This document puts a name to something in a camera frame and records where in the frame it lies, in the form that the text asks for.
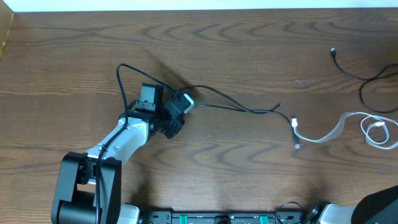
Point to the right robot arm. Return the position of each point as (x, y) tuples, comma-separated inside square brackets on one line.
[(376, 208)]

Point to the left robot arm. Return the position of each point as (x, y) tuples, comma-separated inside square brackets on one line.
[(89, 184)]

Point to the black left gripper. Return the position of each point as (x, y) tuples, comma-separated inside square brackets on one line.
[(178, 124)]

